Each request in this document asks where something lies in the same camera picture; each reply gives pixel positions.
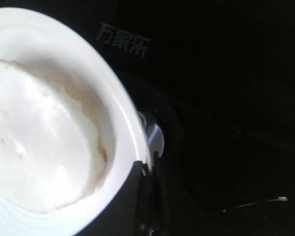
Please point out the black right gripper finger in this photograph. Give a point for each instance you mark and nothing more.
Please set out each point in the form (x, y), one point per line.
(128, 213)

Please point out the white round plate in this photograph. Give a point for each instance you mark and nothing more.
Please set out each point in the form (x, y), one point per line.
(44, 44)

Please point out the fried egg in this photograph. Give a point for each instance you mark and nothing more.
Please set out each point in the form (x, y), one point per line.
(49, 149)

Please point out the right silver stove knob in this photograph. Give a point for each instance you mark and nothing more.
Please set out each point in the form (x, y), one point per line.
(154, 135)

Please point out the black glass gas hob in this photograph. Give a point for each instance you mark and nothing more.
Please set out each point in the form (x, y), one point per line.
(220, 77)

